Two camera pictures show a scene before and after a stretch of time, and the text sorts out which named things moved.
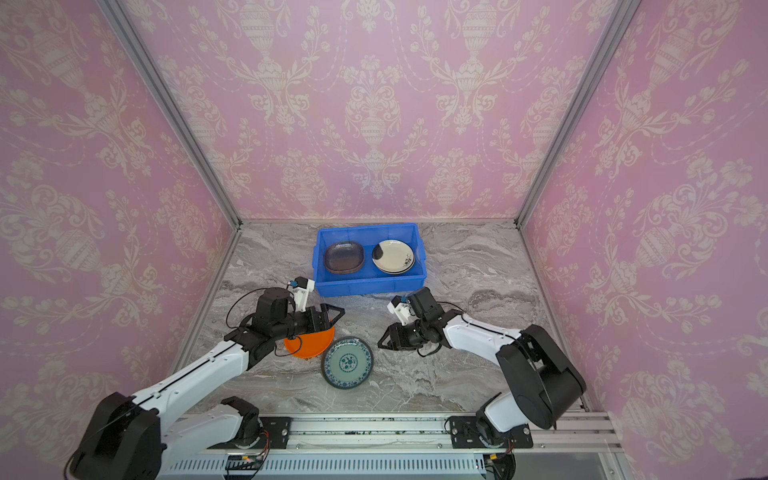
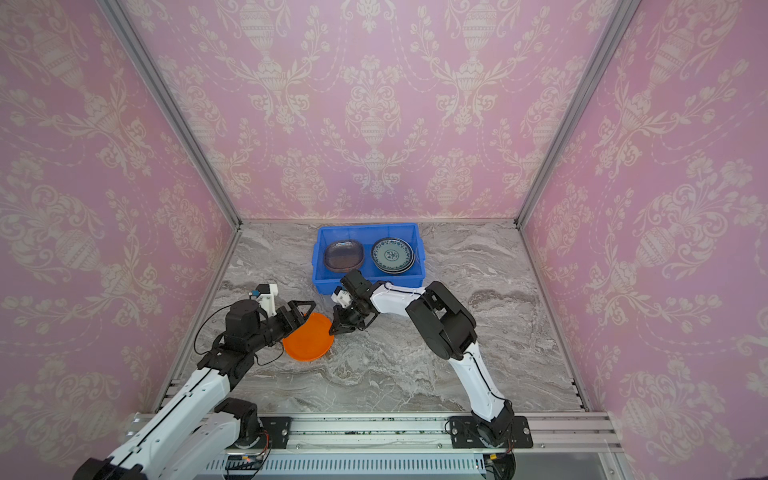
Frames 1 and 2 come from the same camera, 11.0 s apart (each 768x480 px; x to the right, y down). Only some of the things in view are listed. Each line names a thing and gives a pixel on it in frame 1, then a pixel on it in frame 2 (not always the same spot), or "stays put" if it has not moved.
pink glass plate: (346, 257) stays put
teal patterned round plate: (347, 362) -> (393, 256)
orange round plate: (310, 344) stays put
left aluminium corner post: (172, 108) stays put
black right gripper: (405, 335) -> (349, 309)
